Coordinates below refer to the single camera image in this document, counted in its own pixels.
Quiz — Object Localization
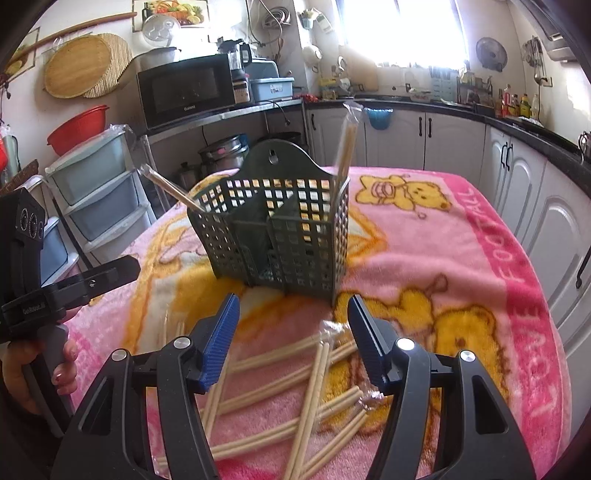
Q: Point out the white base cabinets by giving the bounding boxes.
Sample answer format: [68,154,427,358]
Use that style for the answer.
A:
[305,99,591,352]

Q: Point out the stacked steel pots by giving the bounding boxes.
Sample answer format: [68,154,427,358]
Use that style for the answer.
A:
[198,134,250,178]

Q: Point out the person's left hand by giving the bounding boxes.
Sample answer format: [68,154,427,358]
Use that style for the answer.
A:
[0,339,80,416]

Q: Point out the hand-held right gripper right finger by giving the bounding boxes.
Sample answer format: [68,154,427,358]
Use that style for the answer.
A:
[346,294,536,480]

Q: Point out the kitchen window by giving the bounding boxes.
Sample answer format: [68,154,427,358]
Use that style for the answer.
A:
[342,0,467,65]

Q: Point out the small steel kettle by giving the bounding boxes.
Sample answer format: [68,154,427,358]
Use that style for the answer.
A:
[178,161,201,188]

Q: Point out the fruit wall picture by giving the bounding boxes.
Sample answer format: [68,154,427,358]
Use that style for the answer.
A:
[131,0,207,32]

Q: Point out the pale green drawer organizer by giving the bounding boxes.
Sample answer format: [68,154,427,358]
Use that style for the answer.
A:
[429,65,459,100]

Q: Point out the bamboo mat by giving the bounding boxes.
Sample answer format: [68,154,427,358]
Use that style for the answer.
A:
[83,32,134,99]

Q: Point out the blue plastic bin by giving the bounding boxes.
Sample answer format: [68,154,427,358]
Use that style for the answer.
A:
[249,76,295,103]

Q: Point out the beige cutting board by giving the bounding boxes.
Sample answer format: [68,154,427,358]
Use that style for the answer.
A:
[344,48,380,93]

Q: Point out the round bamboo tray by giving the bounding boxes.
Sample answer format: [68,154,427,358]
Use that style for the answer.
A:
[44,34,114,99]

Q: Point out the plastic drawer unit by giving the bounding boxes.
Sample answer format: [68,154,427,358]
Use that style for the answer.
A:
[44,124,158,278]

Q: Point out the clear plastic food cover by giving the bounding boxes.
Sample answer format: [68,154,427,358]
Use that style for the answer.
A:
[141,13,180,49]

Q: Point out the black microwave oven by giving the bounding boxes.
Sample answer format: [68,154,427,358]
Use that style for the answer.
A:
[137,54,237,131]

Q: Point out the steel shelf rack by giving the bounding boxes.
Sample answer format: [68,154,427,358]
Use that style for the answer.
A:
[139,99,305,217]

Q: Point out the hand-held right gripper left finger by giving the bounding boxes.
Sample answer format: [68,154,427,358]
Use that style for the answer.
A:
[50,292,242,480]

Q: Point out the pile of chopsticks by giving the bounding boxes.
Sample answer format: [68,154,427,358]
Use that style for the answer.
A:
[154,320,384,480]

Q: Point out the wooden chopstick pair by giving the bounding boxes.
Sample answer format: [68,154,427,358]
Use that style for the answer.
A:
[333,102,363,183]
[137,164,208,213]

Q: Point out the pale blue container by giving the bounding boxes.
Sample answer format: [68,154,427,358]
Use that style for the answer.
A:
[249,59,280,79]

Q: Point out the black range hood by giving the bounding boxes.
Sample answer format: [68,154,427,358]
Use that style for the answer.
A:
[531,0,578,63]

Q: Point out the grey wall fan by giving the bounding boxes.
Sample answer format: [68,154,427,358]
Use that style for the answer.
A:
[475,37,509,72]

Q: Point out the hanging kitchen tools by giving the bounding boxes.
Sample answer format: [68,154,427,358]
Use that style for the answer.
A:
[522,37,546,84]

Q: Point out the black spice rack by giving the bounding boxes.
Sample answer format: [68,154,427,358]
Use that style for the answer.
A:
[457,76,495,116]

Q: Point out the red plastic basin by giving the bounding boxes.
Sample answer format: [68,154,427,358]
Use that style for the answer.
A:
[46,104,110,157]

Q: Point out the pink printed blanket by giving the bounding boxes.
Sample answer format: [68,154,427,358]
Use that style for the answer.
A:
[62,165,573,480]

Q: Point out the coiled grey hose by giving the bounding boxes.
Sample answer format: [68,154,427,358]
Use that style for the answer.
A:
[261,4,291,28]

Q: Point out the blue hanging bin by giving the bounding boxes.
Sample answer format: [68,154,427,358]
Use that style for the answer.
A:
[363,107,393,132]

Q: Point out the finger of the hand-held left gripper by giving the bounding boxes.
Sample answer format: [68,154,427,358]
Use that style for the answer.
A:
[55,255,141,308]

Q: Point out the row of condiment bottles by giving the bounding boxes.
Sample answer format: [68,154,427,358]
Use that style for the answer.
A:
[496,85,541,121]

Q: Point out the long wooden pole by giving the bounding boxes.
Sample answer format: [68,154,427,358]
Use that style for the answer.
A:
[4,11,138,63]

